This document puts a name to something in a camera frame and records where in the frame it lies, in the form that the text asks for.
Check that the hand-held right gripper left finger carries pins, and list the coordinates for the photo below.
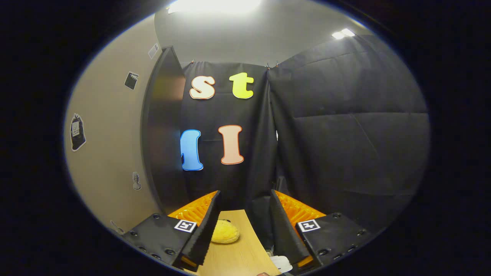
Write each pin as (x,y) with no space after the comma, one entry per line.
(203,237)

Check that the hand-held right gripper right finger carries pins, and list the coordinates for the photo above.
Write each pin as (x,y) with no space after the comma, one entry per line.
(287,234)

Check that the yellow plush toy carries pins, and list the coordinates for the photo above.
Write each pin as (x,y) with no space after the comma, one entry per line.
(226,234)

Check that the white object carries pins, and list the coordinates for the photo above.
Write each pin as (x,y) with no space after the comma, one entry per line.
(282,263)

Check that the black backdrop cloth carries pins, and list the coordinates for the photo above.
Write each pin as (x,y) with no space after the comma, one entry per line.
(345,134)

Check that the black binder clip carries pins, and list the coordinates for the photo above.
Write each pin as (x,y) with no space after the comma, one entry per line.
(272,65)

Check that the long ceiling light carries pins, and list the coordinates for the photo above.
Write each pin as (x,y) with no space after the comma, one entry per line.
(215,4)
(343,33)

